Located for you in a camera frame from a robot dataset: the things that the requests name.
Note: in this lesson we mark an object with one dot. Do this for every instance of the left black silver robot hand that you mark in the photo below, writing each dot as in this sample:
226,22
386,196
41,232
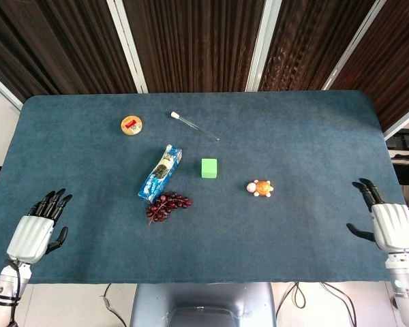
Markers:
29,235

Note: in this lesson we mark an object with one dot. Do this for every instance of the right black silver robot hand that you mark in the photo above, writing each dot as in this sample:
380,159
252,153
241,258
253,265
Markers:
393,226

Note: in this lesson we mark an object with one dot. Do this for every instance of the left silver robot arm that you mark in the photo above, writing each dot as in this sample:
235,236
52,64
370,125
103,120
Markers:
3,289

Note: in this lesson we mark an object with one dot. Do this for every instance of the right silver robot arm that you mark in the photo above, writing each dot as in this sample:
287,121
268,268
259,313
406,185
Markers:
407,282

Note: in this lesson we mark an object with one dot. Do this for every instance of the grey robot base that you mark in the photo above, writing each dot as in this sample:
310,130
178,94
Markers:
201,299

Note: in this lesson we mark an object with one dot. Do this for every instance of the small orange pink turtle toy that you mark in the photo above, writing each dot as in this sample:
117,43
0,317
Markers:
262,188

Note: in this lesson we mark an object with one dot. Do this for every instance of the black foot pedal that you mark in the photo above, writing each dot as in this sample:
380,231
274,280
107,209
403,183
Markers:
405,141

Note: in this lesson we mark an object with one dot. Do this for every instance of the blue felt table cloth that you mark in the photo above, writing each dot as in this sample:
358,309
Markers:
259,238

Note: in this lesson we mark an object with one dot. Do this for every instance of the dark red grape bunch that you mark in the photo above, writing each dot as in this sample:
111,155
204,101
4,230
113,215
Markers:
167,204

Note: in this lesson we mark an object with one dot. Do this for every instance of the blue cookie box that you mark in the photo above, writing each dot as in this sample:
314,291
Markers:
160,173

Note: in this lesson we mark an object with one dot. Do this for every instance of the round orange lidded tin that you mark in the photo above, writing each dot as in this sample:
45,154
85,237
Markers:
132,125

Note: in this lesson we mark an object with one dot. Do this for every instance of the dark brown curtain panel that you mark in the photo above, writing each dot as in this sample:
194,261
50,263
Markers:
197,44
392,68
303,44
54,44

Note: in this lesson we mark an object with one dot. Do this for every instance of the green foam cube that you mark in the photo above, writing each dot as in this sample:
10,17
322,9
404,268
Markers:
209,168

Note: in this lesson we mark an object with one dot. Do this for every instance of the glass test tube white stopper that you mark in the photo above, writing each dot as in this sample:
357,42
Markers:
194,125

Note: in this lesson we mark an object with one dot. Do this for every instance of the white partition frame post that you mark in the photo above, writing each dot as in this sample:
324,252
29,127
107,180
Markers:
260,44
405,121
3,90
354,44
127,44

